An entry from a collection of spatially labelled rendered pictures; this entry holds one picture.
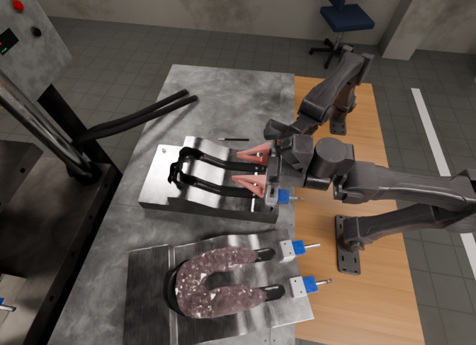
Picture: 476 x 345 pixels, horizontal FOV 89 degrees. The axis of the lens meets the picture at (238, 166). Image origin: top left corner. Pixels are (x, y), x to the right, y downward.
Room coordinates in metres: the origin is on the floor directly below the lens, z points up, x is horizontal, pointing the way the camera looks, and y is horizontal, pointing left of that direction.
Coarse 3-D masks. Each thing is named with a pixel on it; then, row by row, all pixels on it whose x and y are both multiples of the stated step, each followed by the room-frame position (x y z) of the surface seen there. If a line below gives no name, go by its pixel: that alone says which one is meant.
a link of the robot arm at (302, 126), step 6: (330, 108) 0.48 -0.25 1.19; (300, 114) 0.50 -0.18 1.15; (306, 114) 0.51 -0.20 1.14; (324, 114) 0.47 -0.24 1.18; (330, 114) 0.47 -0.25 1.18; (300, 120) 0.47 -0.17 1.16; (306, 120) 0.47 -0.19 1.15; (312, 120) 0.48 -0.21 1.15; (318, 120) 0.48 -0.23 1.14; (324, 120) 0.47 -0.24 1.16; (294, 126) 0.44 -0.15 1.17; (300, 126) 0.44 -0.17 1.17; (306, 126) 0.44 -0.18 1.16; (312, 126) 0.45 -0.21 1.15; (288, 132) 0.43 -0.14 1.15; (294, 132) 0.43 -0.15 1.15; (300, 132) 0.42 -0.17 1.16; (306, 132) 0.44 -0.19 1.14; (282, 138) 0.43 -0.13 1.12
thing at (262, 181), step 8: (272, 160) 0.28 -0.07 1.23; (272, 168) 0.26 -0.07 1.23; (232, 176) 0.26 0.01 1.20; (240, 176) 0.26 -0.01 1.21; (248, 176) 0.25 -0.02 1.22; (256, 176) 0.25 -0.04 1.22; (264, 176) 0.24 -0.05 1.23; (272, 176) 0.25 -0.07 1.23; (248, 184) 0.25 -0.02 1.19; (264, 184) 0.23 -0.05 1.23; (256, 192) 0.24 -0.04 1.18; (264, 192) 0.23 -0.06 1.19
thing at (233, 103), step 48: (240, 96) 0.98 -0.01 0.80; (288, 96) 0.98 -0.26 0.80; (144, 144) 0.67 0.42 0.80; (240, 144) 0.67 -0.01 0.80; (96, 240) 0.24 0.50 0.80; (144, 240) 0.24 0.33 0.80; (192, 240) 0.24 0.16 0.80; (96, 288) 0.09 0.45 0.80; (96, 336) -0.04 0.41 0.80; (240, 336) -0.04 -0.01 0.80; (288, 336) -0.04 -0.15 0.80
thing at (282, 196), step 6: (270, 186) 0.39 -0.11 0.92; (270, 192) 0.37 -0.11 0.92; (282, 192) 0.37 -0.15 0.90; (288, 192) 0.37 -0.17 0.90; (270, 198) 0.35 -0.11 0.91; (276, 198) 0.34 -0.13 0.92; (282, 198) 0.35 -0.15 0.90; (288, 198) 0.35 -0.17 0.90; (294, 198) 0.36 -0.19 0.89; (300, 198) 0.36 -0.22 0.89
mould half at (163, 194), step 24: (192, 144) 0.56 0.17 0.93; (216, 144) 0.58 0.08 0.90; (168, 168) 0.50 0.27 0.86; (192, 168) 0.46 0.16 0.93; (216, 168) 0.48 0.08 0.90; (264, 168) 0.48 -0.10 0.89; (144, 192) 0.40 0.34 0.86; (168, 192) 0.40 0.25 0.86; (192, 192) 0.36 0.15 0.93; (216, 216) 0.33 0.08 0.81; (240, 216) 0.31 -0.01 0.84; (264, 216) 0.30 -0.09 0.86
